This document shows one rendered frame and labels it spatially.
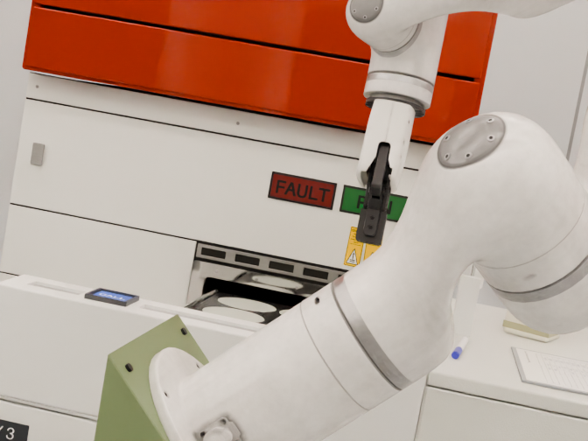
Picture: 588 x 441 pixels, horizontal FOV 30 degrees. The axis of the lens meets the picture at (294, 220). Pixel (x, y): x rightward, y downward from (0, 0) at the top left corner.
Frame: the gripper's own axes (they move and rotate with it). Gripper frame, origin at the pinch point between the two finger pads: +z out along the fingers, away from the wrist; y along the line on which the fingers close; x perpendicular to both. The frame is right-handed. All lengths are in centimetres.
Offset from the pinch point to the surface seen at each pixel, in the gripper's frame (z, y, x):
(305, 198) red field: -9, -57, -17
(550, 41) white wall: -87, -193, 28
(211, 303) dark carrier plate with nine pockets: 12, -46, -27
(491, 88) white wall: -71, -196, 13
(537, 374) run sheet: 13.4, -7.6, 23.4
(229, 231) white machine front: -1, -59, -29
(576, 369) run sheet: 11.6, -16.2, 29.0
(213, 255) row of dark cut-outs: 4, -60, -31
